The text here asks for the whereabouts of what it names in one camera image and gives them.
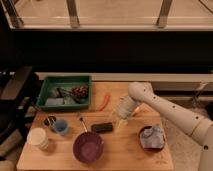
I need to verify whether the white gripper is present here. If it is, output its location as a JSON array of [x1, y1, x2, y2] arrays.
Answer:
[[113, 96, 140, 120]]

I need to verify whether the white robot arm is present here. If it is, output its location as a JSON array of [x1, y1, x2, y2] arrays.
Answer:
[[116, 82, 213, 171]]

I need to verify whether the black eraser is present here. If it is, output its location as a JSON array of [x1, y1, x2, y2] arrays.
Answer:
[[91, 123, 113, 133]]

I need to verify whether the brown bowl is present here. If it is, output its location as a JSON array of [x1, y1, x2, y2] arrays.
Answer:
[[137, 125, 166, 154]]

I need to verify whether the purple bowl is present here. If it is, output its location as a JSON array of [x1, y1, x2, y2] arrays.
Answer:
[[73, 132, 104, 164]]

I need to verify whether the grey crumpled cloth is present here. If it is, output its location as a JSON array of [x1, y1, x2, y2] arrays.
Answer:
[[139, 124, 166, 150]]

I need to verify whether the metal spoon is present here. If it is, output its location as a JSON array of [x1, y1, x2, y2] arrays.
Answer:
[[79, 117, 88, 132]]

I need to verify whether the red grape bunch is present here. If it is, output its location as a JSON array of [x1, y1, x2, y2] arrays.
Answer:
[[71, 85, 89, 98]]

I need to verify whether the blue cup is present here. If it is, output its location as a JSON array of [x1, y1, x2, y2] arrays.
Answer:
[[53, 119, 69, 136]]

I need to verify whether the grey sponge in tray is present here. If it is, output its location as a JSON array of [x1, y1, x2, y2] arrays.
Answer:
[[45, 98, 63, 106]]

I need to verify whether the green plastic tray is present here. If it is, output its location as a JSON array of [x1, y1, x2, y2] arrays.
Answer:
[[36, 75, 92, 111]]

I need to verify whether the small black metal cup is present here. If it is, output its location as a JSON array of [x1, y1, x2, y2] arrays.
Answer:
[[44, 115, 56, 127]]

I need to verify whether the white cup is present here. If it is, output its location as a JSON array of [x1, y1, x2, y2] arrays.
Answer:
[[27, 128, 49, 150]]

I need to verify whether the black chair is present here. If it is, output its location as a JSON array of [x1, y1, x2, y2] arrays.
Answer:
[[0, 66, 39, 144]]

